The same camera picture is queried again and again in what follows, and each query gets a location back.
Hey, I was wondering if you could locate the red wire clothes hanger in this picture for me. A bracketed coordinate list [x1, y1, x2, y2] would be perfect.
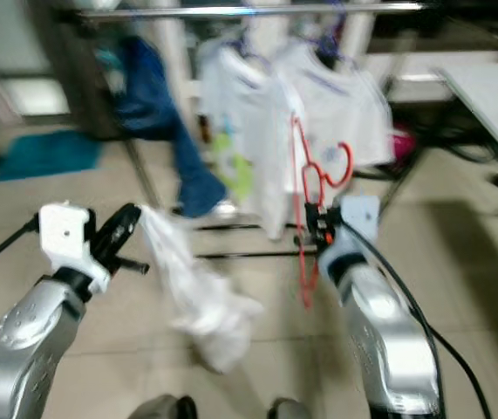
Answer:
[289, 113, 358, 308]

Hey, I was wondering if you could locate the thin white cloth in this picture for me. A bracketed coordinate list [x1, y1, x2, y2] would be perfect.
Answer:
[137, 205, 265, 374]

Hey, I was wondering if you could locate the blue plastic clothes hanger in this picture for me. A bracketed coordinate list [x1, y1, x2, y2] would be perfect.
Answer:
[310, 13, 354, 69]

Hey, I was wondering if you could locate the black clothes rack base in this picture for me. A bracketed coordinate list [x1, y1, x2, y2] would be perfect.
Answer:
[192, 223, 319, 261]

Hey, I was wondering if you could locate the teal floor mat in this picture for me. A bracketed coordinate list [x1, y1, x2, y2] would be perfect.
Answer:
[0, 129, 103, 182]

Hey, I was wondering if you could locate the white shirt with green print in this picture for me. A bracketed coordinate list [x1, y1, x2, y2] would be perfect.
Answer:
[196, 42, 304, 241]

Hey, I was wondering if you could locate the plain white hanging shirt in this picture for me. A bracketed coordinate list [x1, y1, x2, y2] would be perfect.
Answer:
[279, 39, 396, 171]

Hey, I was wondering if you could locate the dark blue hanging garment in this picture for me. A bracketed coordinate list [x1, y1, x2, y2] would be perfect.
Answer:
[113, 35, 228, 219]

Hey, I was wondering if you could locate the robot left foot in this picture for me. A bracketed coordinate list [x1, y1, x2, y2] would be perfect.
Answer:
[131, 395, 197, 419]

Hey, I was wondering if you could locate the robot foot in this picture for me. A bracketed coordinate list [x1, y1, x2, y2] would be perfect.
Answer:
[131, 395, 197, 419]
[266, 398, 315, 419]

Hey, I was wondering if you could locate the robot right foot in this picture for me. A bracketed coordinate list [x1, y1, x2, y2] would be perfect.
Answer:
[266, 398, 315, 419]

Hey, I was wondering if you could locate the large grey table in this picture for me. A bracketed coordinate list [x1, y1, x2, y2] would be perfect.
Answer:
[433, 63, 498, 175]

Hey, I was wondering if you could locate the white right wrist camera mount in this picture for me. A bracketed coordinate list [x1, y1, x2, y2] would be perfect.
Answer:
[323, 194, 382, 271]

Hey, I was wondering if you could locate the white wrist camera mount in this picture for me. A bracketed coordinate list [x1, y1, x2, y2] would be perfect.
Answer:
[39, 203, 114, 293]
[323, 194, 382, 271]

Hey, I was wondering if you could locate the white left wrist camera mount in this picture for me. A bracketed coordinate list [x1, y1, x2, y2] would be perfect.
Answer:
[39, 203, 114, 293]

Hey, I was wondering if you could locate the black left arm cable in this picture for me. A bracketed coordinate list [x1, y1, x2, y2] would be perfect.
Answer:
[0, 214, 44, 282]

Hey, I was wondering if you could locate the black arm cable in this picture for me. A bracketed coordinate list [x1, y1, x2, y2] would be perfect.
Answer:
[0, 214, 44, 282]
[345, 223, 494, 419]

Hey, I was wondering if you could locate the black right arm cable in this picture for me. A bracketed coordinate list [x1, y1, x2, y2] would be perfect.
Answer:
[345, 223, 494, 419]

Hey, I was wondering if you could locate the metal clothes rack rail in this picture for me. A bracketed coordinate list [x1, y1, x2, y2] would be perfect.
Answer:
[78, 2, 428, 22]

